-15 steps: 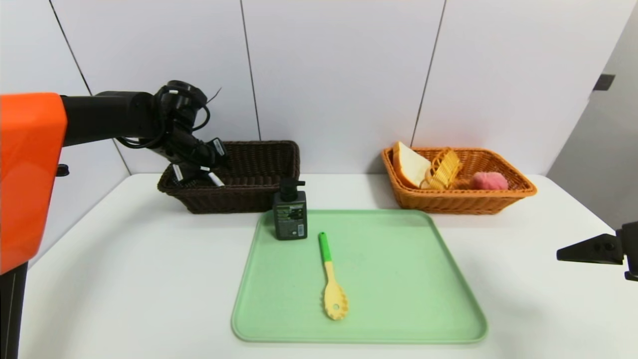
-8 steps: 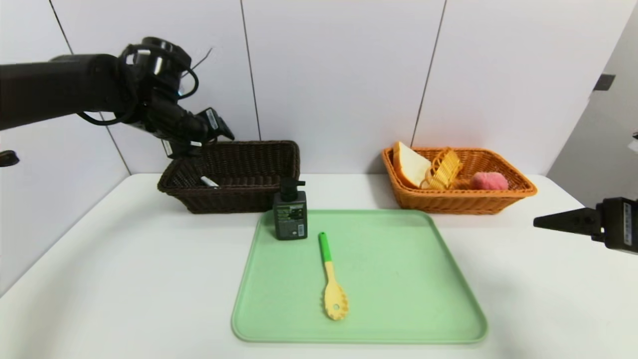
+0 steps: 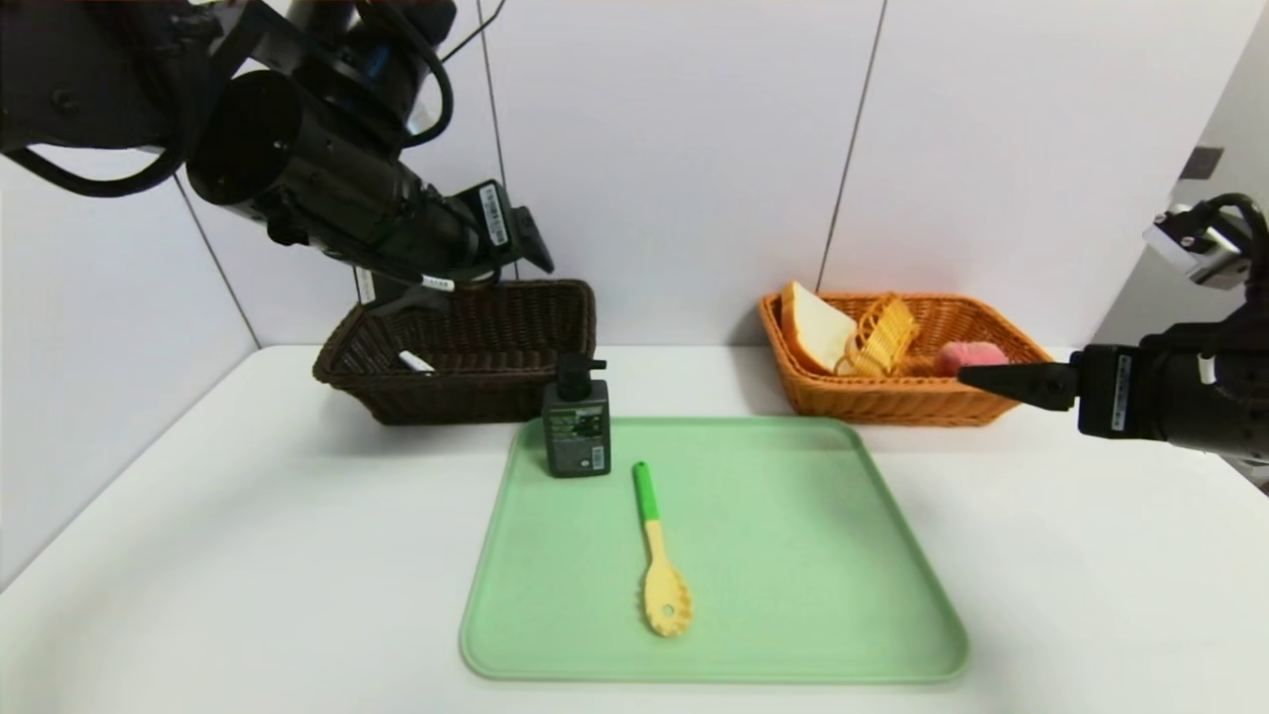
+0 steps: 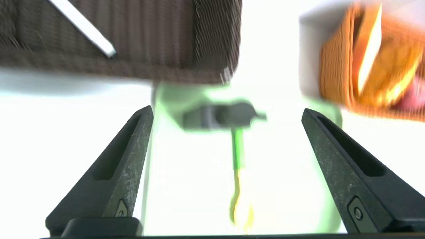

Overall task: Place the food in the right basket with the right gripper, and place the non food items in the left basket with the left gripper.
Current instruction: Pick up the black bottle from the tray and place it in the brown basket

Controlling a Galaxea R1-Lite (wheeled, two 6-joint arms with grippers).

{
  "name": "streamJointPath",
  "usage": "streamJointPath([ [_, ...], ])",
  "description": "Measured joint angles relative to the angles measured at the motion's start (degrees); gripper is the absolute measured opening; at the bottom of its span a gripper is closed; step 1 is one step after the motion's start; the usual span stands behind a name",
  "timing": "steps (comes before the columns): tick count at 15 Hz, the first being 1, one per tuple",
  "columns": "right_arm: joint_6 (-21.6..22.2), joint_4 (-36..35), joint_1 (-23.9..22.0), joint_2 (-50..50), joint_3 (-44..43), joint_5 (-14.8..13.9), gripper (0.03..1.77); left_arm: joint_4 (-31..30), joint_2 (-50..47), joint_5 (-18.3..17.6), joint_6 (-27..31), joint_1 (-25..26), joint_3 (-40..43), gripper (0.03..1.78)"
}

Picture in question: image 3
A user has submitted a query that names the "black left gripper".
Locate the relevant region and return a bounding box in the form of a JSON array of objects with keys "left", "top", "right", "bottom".
[{"left": 388, "top": 178, "right": 555, "bottom": 294}]

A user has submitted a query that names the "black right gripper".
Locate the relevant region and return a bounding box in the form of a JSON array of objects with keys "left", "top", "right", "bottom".
[{"left": 957, "top": 328, "right": 1269, "bottom": 461}]

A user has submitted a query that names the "red peach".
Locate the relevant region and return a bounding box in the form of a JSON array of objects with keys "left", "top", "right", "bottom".
[{"left": 940, "top": 341, "right": 1010, "bottom": 378}]

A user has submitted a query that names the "dark soap dispenser bottle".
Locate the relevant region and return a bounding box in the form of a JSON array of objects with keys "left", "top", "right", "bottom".
[{"left": 541, "top": 353, "right": 613, "bottom": 480}]

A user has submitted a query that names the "white bread slice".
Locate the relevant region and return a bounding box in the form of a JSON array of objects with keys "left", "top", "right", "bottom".
[{"left": 779, "top": 281, "right": 861, "bottom": 376}]

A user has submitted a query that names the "orange wicker basket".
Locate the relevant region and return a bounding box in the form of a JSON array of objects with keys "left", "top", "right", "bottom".
[{"left": 758, "top": 292, "right": 1070, "bottom": 427}]

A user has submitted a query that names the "dark brown wicker basket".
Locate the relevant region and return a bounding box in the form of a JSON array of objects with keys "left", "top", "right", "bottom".
[{"left": 313, "top": 279, "right": 599, "bottom": 426}]

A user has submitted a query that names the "light green plastic tray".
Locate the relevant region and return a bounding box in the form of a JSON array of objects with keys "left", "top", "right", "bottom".
[{"left": 459, "top": 415, "right": 971, "bottom": 685}]

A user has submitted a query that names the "green yellow pasta spoon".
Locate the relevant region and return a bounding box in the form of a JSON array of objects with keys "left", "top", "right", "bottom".
[{"left": 633, "top": 461, "right": 694, "bottom": 638}]

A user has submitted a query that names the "thin black left camera cable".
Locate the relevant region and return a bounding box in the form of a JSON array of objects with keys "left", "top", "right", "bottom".
[{"left": 387, "top": 0, "right": 507, "bottom": 294}]

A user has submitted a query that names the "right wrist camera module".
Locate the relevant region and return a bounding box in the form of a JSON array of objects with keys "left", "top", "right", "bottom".
[{"left": 1143, "top": 201, "right": 1252, "bottom": 291}]

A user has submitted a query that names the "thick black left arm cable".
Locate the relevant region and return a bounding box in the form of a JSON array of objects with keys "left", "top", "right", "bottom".
[{"left": 0, "top": 139, "right": 194, "bottom": 199}]

